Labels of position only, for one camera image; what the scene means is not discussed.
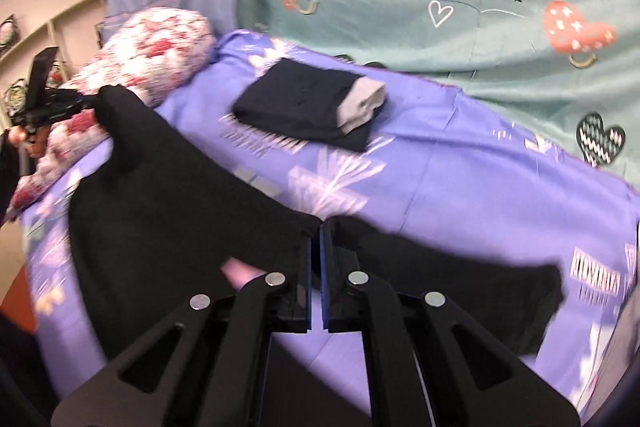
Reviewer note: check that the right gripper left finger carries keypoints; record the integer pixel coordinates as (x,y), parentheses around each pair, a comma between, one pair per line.
(204,364)

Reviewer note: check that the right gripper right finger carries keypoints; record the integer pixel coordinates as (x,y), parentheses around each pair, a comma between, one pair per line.
(428,362)

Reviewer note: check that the black pants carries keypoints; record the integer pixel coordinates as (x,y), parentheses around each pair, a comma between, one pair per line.
(156,223)

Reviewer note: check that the left hand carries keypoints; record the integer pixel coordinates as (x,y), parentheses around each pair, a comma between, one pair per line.
(34,144)

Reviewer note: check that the floral red white pillow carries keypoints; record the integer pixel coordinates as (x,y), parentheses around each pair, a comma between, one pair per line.
(152,54)

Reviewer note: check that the purple patterned bed sheet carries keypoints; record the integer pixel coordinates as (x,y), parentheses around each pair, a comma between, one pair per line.
(446,170)

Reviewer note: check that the folded dark navy garment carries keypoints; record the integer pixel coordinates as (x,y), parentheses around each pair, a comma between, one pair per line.
(303,102)

